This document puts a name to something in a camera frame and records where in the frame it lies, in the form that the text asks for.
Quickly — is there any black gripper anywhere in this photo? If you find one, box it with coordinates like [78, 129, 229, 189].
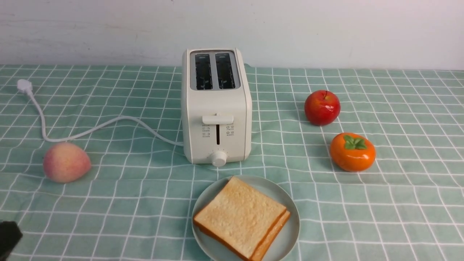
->
[0, 221, 23, 260]

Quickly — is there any toasted bread slice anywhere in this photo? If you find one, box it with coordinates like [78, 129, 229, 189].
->
[193, 176, 288, 261]
[250, 211, 291, 261]

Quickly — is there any pink peach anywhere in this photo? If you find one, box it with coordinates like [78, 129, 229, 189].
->
[42, 142, 91, 183]

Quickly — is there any green checked tablecloth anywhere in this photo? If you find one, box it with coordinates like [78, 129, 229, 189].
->
[0, 65, 464, 261]

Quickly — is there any pale green round plate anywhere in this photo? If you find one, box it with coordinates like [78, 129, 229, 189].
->
[192, 175, 300, 261]

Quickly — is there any white two-slot toaster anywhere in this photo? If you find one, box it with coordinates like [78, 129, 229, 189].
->
[181, 48, 253, 167]

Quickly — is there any red apple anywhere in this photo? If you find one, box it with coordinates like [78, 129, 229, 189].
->
[304, 90, 341, 126]

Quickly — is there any orange persimmon with green leaf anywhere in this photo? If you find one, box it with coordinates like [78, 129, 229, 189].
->
[329, 132, 376, 172]

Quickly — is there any white toaster power cable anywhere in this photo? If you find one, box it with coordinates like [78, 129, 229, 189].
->
[17, 79, 184, 147]

